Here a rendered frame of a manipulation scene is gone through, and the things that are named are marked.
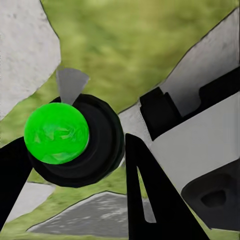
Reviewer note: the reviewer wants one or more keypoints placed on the insectifuge atomizer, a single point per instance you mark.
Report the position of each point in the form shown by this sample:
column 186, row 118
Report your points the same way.
column 77, row 139

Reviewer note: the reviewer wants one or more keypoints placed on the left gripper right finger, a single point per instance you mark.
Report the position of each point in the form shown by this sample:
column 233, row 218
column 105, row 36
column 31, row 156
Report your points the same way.
column 174, row 220

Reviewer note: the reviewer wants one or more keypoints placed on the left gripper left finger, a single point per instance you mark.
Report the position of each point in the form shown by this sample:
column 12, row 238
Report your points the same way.
column 15, row 168

